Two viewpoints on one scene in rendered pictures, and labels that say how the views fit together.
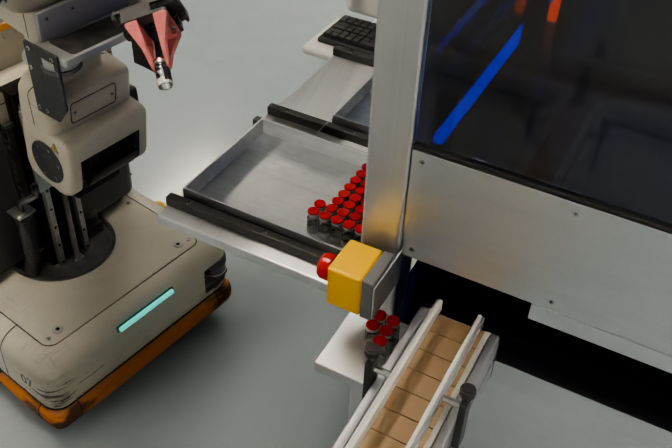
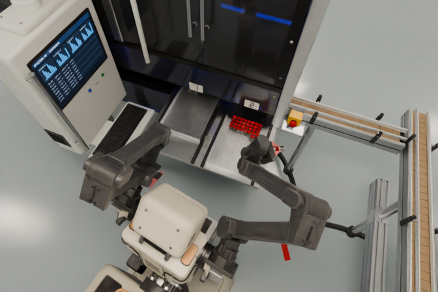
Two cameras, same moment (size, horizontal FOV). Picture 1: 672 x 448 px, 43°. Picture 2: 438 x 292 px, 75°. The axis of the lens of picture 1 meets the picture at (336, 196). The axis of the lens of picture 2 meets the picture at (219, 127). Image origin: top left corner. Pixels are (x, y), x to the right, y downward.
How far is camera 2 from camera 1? 171 cm
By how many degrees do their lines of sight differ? 62
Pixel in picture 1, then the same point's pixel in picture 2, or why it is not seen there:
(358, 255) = (294, 113)
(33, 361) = (229, 283)
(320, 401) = (202, 195)
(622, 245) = not seen: hidden behind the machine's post
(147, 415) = not seen: hidden behind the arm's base
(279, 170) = (227, 154)
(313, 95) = (178, 150)
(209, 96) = not seen: outside the picture
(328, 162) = (219, 141)
